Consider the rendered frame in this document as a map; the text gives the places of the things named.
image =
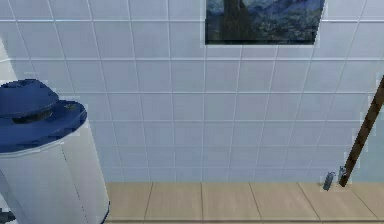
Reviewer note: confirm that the brown wooden leg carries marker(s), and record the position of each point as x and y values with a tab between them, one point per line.
363	133

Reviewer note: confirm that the dark blue framed painting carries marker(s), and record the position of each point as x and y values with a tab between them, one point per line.
263	20

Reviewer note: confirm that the white bin with blue lid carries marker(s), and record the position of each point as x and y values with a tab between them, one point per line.
43	173

